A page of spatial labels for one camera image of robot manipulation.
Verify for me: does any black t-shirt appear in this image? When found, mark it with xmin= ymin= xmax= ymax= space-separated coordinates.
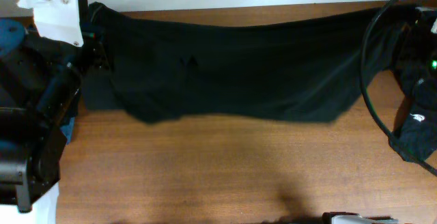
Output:
xmin=81 ymin=1 xmax=421 ymax=125

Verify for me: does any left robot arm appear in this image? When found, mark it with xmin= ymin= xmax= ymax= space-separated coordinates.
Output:
xmin=1 ymin=18 xmax=113 ymax=223

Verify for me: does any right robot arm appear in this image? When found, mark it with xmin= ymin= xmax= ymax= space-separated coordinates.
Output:
xmin=394 ymin=7 xmax=436 ymax=79

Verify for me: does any blue denim garment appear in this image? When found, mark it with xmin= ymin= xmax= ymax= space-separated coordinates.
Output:
xmin=60 ymin=117 xmax=75 ymax=145

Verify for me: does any crumpled black clothes pile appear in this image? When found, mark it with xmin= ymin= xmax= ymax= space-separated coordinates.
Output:
xmin=387 ymin=70 xmax=437 ymax=165

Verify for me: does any right black camera cable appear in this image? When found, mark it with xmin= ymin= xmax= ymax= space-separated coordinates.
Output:
xmin=360 ymin=0 xmax=437 ymax=176

